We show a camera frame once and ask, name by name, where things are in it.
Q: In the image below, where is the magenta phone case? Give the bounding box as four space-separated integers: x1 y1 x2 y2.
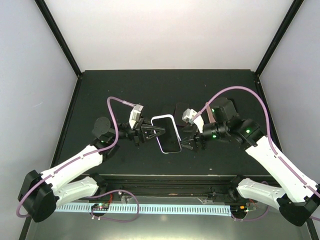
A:
173 102 189 127

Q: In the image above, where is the black bare phone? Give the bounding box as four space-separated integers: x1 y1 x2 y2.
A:
161 105 176 116

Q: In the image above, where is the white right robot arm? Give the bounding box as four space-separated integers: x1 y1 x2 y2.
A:
181 97 320 227

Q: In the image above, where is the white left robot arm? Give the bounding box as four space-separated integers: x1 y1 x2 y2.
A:
16 117 166 223

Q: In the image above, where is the right base circuit board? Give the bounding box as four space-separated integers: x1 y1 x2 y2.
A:
230 202 258 214

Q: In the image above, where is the base circuit board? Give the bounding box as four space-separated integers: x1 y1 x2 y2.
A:
91 203 110 212
230 202 258 214

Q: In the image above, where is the left base circuit board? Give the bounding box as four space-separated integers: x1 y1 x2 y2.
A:
91 203 110 212

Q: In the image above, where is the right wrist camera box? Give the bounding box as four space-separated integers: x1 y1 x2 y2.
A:
182 108 205 134

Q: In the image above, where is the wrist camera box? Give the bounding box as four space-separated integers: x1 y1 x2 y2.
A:
128 104 144 129
182 108 205 134

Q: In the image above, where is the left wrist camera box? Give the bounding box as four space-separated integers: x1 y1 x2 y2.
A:
128 104 144 129

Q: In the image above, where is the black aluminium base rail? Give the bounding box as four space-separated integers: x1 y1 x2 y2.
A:
103 175 245 203

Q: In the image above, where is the white slotted cable duct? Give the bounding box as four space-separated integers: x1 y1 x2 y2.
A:
55 202 232 217

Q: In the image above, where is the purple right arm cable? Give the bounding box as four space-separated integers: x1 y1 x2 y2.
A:
193 86 320 222

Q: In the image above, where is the left black frame post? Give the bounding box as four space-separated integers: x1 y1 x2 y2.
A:
34 0 83 78

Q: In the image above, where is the black frame post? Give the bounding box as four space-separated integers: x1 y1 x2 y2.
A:
34 0 83 78
254 0 306 76

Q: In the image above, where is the right black frame post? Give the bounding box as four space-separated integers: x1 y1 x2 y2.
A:
254 0 306 76

